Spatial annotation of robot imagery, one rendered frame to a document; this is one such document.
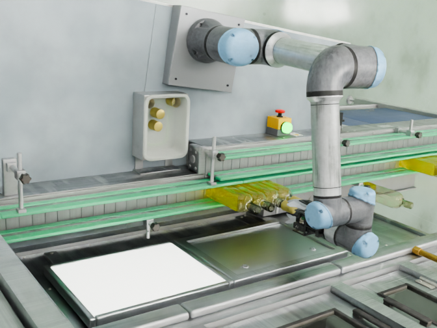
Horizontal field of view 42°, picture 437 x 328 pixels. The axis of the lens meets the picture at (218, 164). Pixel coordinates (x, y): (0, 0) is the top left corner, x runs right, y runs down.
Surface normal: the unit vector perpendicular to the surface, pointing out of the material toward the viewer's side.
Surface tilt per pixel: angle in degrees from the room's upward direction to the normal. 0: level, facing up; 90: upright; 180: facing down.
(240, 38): 10
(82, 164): 0
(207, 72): 3
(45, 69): 0
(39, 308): 90
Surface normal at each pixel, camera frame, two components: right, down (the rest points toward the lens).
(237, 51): 0.43, 0.29
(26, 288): 0.06, -0.97
